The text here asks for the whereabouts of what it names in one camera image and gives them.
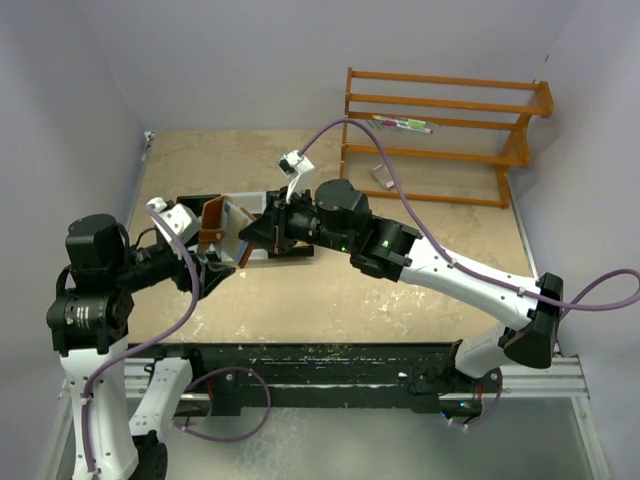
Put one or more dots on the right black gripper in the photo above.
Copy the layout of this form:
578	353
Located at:
256	232

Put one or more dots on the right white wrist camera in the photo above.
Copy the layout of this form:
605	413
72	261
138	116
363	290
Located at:
299	171

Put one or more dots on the coloured markers on rack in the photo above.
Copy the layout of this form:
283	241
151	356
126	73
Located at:
409	124

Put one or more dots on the black right bin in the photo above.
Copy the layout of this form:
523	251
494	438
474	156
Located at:
299	250

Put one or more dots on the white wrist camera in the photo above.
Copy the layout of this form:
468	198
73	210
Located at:
182	221
299	171

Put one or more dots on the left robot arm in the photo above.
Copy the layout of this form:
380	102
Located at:
89	326

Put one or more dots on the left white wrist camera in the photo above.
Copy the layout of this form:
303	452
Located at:
182	221

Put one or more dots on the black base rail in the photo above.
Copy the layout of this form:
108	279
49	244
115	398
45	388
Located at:
419	377

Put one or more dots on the brown leather card holder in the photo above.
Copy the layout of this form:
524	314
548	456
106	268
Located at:
211	234

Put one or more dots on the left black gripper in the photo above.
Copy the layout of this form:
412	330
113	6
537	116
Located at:
208	274

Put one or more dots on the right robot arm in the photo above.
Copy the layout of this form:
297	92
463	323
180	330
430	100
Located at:
338	217

